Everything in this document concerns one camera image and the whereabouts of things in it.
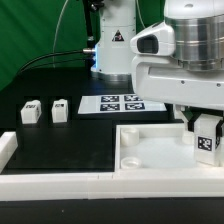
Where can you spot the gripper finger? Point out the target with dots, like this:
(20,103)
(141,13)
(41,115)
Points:
(191,114)
(219,126)

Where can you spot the white marker sheet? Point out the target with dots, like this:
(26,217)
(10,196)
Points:
(117,103)

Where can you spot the green backdrop curtain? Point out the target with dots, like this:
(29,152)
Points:
(31,28)

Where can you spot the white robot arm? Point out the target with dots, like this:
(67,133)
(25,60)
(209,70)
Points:
(178,61)

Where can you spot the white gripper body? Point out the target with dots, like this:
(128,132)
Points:
(161,79)

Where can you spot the white U-shaped fence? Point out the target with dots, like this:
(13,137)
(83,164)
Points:
(143,183)

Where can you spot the white square tabletop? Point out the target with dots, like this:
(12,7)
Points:
(157,146)

